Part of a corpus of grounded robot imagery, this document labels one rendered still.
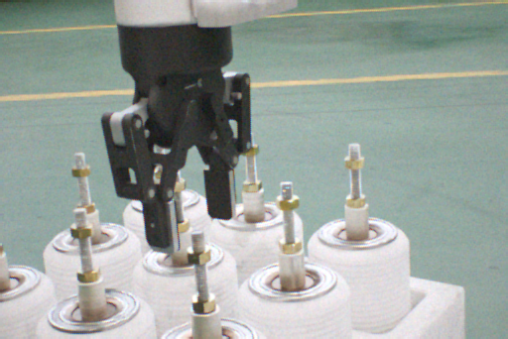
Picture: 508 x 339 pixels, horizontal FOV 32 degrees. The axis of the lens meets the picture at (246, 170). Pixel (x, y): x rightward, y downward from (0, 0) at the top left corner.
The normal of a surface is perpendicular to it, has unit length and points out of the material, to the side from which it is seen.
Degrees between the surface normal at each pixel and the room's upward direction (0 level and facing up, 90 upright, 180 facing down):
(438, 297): 0
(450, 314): 90
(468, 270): 0
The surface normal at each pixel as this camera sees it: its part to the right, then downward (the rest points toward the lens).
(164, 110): 0.84, 0.11
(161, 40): -0.12, 0.30
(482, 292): -0.07, -0.95
